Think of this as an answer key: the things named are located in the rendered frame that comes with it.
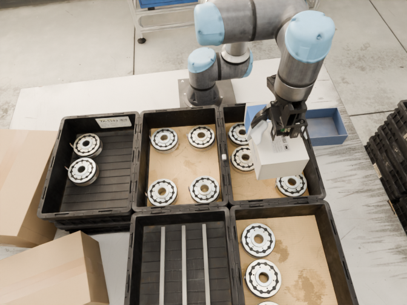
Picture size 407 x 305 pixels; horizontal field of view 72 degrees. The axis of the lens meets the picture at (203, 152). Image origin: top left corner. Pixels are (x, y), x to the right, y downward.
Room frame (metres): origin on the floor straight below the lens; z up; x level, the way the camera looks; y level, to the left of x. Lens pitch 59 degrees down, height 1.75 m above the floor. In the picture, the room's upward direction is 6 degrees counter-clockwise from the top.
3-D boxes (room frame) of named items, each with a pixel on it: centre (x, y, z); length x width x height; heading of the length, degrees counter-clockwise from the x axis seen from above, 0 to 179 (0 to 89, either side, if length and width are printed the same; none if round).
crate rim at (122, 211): (0.51, 0.38, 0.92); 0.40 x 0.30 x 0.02; 178
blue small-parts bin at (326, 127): (0.67, -0.50, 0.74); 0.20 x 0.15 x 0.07; 88
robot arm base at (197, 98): (0.91, -0.03, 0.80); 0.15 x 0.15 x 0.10
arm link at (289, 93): (0.39, -0.20, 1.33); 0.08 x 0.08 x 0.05
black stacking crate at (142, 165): (0.50, 0.08, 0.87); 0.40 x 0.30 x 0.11; 178
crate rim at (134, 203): (0.50, 0.08, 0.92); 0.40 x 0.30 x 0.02; 178
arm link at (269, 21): (0.49, -0.18, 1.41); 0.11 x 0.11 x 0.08; 2
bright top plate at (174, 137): (0.61, 0.14, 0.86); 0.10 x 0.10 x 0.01
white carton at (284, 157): (0.41, -0.20, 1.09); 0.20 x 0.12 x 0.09; 1
